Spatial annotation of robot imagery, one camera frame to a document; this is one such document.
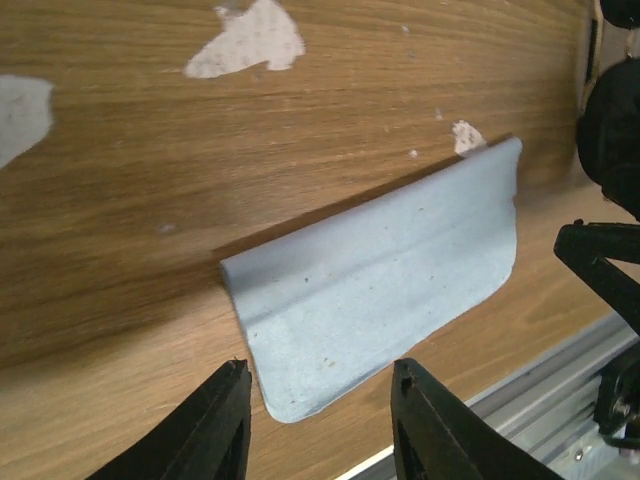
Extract aluminium frame rail front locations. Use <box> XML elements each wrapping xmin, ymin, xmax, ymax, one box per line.
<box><xmin>347</xmin><ymin>314</ymin><xmax>639</xmax><ymax>479</ymax></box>

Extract left gripper black triangular left finger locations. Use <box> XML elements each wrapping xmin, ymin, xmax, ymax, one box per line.
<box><xmin>90</xmin><ymin>360</ymin><xmax>252</xmax><ymax>479</ymax></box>

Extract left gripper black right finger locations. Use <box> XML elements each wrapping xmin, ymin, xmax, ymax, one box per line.
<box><xmin>391</xmin><ymin>358</ymin><xmax>560</xmax><ymax>480</ymax></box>

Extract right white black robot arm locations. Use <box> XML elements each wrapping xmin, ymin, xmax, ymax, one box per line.
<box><xmin>554</xmin><ymin>1</ymin><xmax>639</xmax><ymax>450</ymax></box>

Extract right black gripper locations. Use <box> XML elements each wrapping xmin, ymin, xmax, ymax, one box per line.
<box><xmin>553</xmin><ymin>219</ymin><xmax>639</xmax><ymax>445</ymax></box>

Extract light blue cleaning cloth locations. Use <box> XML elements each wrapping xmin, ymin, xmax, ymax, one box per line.
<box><xmin>221</xmin><ymin>137</ymin><xmax>522</xmax><ymax>424</ymax></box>

